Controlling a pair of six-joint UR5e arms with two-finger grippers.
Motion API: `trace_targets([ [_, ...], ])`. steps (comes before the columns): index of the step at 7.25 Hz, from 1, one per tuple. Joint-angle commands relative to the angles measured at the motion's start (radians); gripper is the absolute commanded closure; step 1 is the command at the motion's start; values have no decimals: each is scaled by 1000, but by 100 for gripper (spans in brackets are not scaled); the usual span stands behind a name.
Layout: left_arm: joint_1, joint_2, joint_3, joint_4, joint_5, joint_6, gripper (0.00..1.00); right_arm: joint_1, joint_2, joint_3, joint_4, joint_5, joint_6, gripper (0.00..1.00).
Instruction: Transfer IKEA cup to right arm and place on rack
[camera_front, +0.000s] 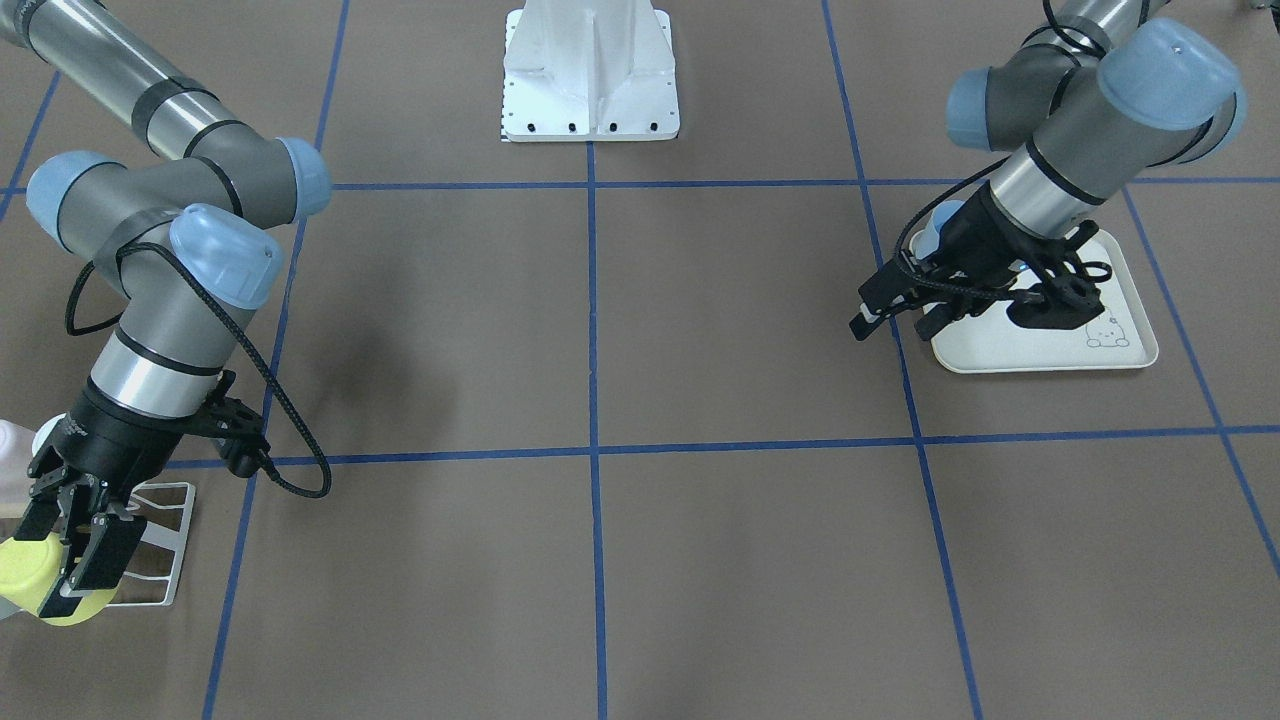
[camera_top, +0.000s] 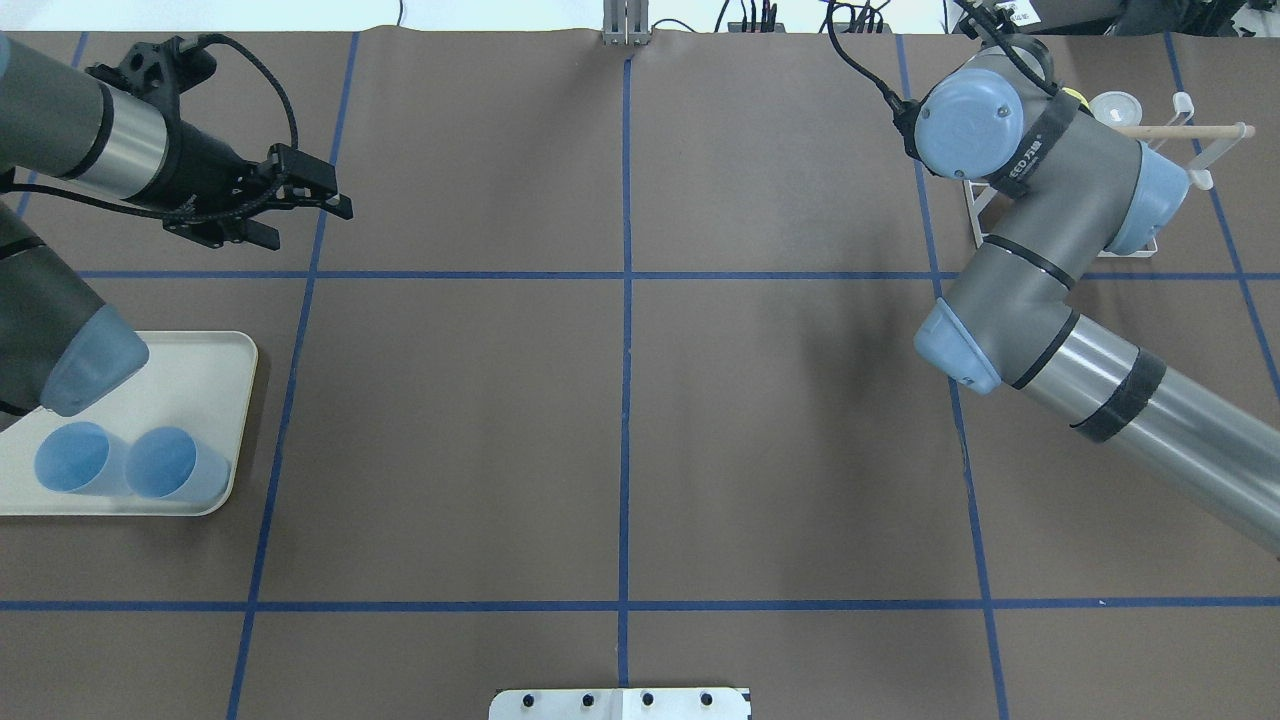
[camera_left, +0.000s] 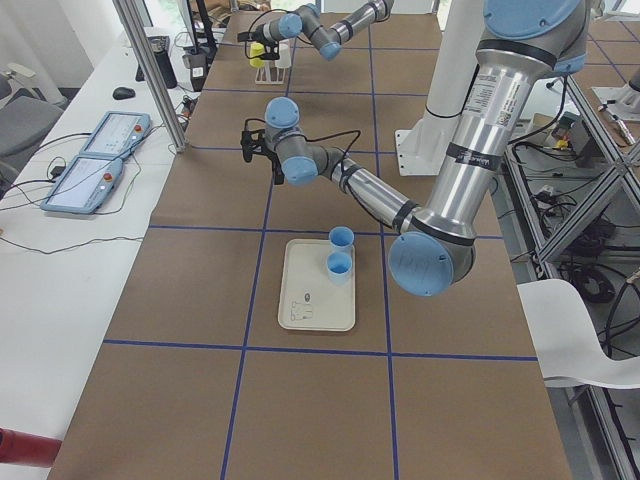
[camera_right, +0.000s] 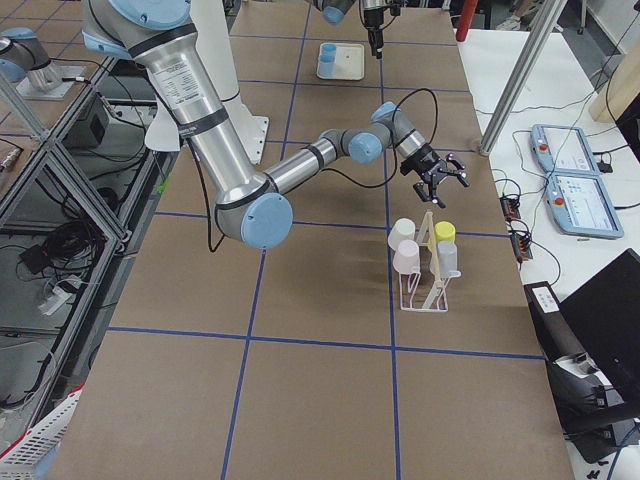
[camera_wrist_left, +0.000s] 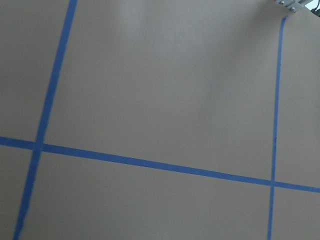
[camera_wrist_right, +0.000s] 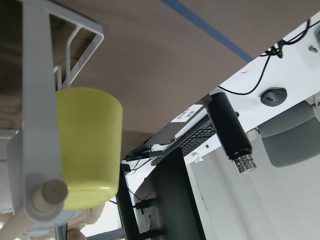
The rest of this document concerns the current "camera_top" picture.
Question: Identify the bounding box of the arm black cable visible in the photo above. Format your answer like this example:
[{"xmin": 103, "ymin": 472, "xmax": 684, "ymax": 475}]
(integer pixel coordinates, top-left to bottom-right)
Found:
[
  {"xmin": 0, "ymin": 33, "xmax": 301, "ymax": 225},
  {"xmin": 826, "ymin": 0, "xmax": 1061, "ymax": 131}
]

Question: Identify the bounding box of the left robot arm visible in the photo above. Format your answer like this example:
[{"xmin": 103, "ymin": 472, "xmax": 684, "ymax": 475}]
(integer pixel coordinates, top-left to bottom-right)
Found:
[{"xmin": 1, "ymin": 33, "xmax": 355, "ymax": 428}]

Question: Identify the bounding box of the cream plastic tray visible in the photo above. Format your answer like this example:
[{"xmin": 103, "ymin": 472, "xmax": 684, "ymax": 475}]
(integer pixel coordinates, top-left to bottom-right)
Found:
[{"xmin": 1, "ymin": 331, "xmax": 259, "ymax": 518}]

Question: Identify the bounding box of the blue plastic cup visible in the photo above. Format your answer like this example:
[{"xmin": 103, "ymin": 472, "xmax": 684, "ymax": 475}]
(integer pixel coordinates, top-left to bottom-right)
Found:
[
  {"xmin": 33, "ymin": 421, "xmax": 131, "ymax": 497},
  {"xmin": 124, "ymin": 427, "xmax": 230, "ymax": 503}
]

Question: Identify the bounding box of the white wire cup rack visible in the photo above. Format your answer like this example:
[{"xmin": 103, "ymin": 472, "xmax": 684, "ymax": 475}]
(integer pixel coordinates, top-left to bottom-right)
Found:
[{"xmin": 964, "ymin": 91, "xmax": 1256, "ymax": 247}]

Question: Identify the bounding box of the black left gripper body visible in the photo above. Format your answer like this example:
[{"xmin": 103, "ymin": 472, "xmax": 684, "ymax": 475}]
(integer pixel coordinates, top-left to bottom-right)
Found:
[{"xmin": 84, "ymin": 38, "xmax": 291, "ymax": 225}]

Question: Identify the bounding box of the grey metal bracket corner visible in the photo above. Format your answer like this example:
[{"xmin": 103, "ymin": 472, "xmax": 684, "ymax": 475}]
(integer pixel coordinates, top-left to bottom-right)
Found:
[{"xmin": 602, "ymin": 0, "xmax": 653, "ymax": 46}]

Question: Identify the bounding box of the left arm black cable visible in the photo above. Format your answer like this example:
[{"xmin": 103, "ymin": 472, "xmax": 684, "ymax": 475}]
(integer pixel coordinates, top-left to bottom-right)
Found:
[{"xmin": 0, "ymin": 33, "xmax": 301, "ymax": 225}]

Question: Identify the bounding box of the yellow plastic cup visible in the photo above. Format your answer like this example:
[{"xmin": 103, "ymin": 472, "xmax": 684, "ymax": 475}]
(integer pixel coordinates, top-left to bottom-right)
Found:
[{"xmin": 1060, "ymin": 86, "xmax": 1092, "ymax": 114}]

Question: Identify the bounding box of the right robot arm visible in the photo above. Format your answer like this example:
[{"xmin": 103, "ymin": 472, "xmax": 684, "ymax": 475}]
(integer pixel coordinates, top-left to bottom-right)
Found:
[{"xmin": 909, "ymin": 35, "xmax": 1279, "ymax": 553}]

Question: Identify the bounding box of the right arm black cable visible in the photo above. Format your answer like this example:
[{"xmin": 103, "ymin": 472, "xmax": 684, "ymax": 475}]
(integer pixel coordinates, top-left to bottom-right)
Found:
[{"xmin": 826, "ymin": 0, "xmax": 1061, "ymax": 131}]

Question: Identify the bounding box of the grey plastic cup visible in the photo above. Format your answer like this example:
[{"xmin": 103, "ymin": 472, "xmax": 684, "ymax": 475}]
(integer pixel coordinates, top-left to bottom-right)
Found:
[{"xmin": 1088, "ymin": 91, "xmax": 1144, "ymax": 128}]

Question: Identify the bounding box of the white camera mast base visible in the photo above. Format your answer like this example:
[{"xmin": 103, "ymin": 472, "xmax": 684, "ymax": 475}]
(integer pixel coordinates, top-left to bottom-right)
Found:
[{"xmin": 488, "ymin": 687, "xmax": 753, "ymax": 719}]

